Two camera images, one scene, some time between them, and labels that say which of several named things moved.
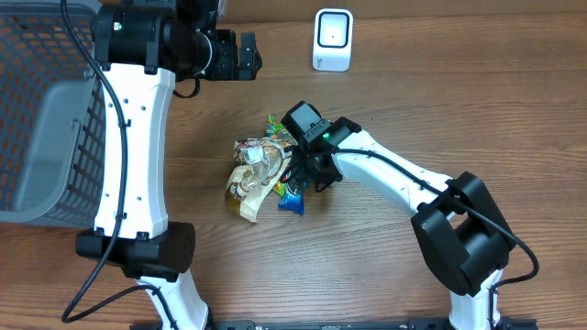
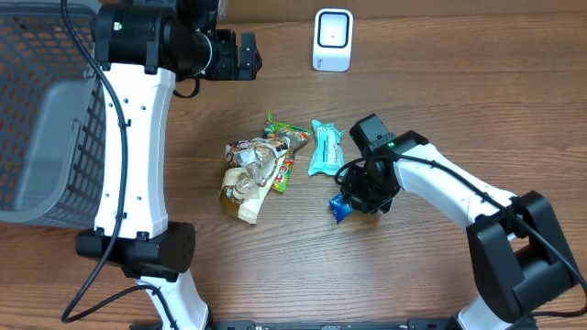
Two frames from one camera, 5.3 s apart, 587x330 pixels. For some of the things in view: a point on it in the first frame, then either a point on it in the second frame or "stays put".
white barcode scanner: [332, 39] stays put
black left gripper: [229, 68] stays put
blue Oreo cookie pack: [293, 198] -> [340, 210]
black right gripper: [295, 171] -> [383, 202]
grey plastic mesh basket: [52, 130] stays put
